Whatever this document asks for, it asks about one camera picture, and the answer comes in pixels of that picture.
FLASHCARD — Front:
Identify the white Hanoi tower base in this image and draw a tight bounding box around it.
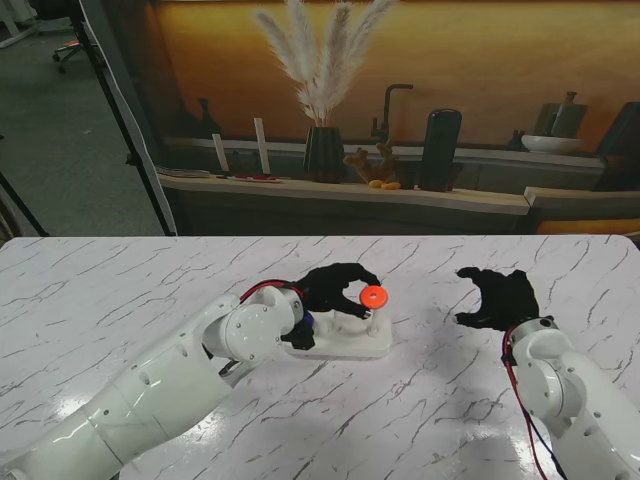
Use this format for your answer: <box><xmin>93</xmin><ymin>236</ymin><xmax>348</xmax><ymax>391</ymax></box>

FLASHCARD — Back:
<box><xmin>282</xmin><ymin>307</ymin><xmax>393</xmax><ymax>361</ymax></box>

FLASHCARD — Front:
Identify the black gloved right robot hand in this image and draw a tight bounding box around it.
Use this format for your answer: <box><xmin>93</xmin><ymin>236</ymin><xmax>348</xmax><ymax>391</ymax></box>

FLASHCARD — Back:
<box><xmin>453</xmin><ymin>267</ymin><xmax>541</xmax><ymax>334</ymax></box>

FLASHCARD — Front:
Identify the small orange ring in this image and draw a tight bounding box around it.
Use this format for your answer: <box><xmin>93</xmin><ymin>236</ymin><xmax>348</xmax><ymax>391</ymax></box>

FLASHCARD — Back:
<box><xmin>359</xmin><ymin>285</ymin><xmax>389</xmax><ymax>310</ymax></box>

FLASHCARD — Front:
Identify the tall white candle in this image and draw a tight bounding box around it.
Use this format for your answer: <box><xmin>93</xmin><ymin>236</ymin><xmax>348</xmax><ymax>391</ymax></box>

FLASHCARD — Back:
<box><xmin>253</xmin><ymin>117</ymin><xmax>273</xmax><ymax>175</ymax></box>

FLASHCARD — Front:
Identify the office chair base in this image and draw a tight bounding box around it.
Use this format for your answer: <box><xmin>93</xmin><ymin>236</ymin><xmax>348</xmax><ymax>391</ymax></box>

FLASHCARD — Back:
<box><xmin>51</xmin><ymin>38</ymin><xmax>86</xmax><ymax>75</ymax></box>

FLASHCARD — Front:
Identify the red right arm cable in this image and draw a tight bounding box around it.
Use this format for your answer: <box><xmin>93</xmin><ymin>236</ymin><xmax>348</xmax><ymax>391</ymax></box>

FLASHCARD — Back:
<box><xmin>502</xmin><ymin>327</ymin><xmax>569</xmax><ymax>480</ymax></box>

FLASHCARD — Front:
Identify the white bowl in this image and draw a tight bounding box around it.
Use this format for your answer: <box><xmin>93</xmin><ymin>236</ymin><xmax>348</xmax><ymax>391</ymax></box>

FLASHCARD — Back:
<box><xmin>521</xmin><ymin>134</ymin><xmax>585</xmax><ymax>155</ymax></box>

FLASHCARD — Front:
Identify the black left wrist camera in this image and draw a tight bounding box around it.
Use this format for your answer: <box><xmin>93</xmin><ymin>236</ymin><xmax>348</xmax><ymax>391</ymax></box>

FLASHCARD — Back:
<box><xmin>280</xmin><ymin>322</ymin><xmax>316</xmax><ymax>350</ymax></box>

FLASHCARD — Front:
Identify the black kitchen faucet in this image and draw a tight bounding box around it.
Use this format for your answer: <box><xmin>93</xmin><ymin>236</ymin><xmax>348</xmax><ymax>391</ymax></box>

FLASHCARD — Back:
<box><xmin>370</xmin><ymin>83</ymin><xmax>415</xmax><ymax>146</ymax></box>

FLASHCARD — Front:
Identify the dark ribbed vase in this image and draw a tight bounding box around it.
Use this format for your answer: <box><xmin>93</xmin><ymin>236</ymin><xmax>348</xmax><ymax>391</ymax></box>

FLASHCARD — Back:
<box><xmin>303</xmin><ymin>125</ymin><xmax>347</xmax><ymax>184</ymax></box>

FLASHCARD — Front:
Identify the tray with red pieces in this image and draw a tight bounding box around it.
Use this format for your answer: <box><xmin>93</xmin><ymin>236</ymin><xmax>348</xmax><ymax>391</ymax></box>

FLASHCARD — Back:
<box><xmin>215</xmin><ymin>172</ymin><xmax>284</xmax><ymax>184</ymax></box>

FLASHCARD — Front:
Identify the short white candle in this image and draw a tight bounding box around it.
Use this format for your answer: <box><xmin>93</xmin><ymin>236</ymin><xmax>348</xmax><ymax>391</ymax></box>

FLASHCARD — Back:
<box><xmin>211</xmin><ymin>132</ymin><xmax>230</xmax><ymax>172</ymax></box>

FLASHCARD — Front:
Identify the orange kitchen backdrop banner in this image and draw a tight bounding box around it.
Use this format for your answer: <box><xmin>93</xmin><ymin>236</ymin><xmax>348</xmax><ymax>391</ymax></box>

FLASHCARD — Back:
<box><xmin>82</xmin><ymin>0</ymin><xmax>640</xmax><ymax>236</ymax></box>

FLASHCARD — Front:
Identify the black tripod stand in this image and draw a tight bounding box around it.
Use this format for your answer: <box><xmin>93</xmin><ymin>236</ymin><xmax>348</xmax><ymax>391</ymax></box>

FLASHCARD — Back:
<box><xmin>69</xmin><ymin>0</ymin><xmax>176</xmax><ymax>236</ymax></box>
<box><xmin>0</xmin><ymin>172</ymin><xmax>51</xmax><ymax>237</ymax></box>

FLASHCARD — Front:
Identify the tall dark glass bottle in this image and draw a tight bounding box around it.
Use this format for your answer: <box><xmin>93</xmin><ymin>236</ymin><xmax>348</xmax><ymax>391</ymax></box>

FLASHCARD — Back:
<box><xmin>197</xmin><ymin>98</ymin><xmax>221</xmax><ymax>139</ymax></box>

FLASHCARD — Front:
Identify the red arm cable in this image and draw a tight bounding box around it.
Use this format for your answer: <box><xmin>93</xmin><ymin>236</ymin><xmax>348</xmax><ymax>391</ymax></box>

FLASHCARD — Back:
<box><xmin>502</xmin><ymin>327</ymin><xmax>569</xmax><ymax>480</ymax></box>
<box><xmin>238</xmin><ymin>279</ymin><xmax>304</xmax><ymax>304</ymax></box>

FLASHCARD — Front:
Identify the squat dark glass bottle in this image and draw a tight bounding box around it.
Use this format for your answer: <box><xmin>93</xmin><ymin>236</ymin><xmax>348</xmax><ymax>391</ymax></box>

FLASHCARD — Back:
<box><xmin>174</xmin><ymin>99</ymin><xmax>199</xmax><ymax>137</ymax></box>

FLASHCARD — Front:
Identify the red left arm cable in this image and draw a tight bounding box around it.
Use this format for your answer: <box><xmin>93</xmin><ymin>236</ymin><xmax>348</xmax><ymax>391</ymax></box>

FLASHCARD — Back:
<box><xmin>238</xmin><ymin>279</ymin><xmax>304</xmax><ymax>304</ymax></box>

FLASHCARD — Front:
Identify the short wooden counter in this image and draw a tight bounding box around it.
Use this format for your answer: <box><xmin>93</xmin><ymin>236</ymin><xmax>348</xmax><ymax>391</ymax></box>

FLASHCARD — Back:
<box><xmin>523</xmin><ymin>185</ymin><xmax>640</xmax><ymax>209</ymax></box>

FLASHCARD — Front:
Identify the white desk frame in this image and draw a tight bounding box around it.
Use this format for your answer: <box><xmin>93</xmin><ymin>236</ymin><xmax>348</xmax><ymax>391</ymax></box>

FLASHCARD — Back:
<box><xmin>0</xmin><ymin>0</ymin><xmax>41</xmax><ymax>50</ymax></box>

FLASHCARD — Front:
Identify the grey board with bottle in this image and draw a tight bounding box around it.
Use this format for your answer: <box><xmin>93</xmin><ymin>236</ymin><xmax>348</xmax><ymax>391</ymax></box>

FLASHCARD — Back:
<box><xmin>532</xmin><ymin>91</ymin><xmax>589</xmax><ymax>137</ymax></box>

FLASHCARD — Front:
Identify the brown coral figurine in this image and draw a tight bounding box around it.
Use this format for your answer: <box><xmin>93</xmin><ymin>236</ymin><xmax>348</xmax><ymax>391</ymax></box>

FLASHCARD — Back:
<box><xmin>342</xmin><ymin>141</ymin><xmax>401</xmax><ymax>184</ymax></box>

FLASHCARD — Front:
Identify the tall black cylinder appliance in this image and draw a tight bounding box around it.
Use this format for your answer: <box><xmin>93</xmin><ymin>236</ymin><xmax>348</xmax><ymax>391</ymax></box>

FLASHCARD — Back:
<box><xmin>418</xmin><ymin>108</ymin><xmax>464</xmax><ymax>193</ymax></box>

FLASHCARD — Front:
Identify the white pampas grass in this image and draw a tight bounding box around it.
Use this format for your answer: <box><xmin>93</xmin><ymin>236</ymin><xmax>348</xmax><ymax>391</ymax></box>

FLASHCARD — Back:
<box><xmin>251</xmin><ymin>0</ymin><xmax>399</xmax><ymax>126</ymax></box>

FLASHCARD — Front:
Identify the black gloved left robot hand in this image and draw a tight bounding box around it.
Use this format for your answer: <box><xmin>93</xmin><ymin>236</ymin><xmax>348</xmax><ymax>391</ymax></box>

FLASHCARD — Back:
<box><xmin>298</xmin><ymin>262</ymin><xmax>380</xmax><ymax>321</ymax></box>

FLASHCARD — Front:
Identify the dark angular box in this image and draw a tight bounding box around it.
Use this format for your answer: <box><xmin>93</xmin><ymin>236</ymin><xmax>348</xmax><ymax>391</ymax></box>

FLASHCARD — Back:
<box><xmin>592</xmin><ymin>102</ymin><xmax>640</xmax><ymax>192</ymax></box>

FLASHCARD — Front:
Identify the stack of plates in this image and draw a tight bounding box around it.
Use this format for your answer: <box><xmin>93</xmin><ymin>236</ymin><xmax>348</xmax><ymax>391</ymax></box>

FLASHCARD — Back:
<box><xmin>157</xmin><ymin>166</ymin><xmax>211</xmax><ymax>180</ymax></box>

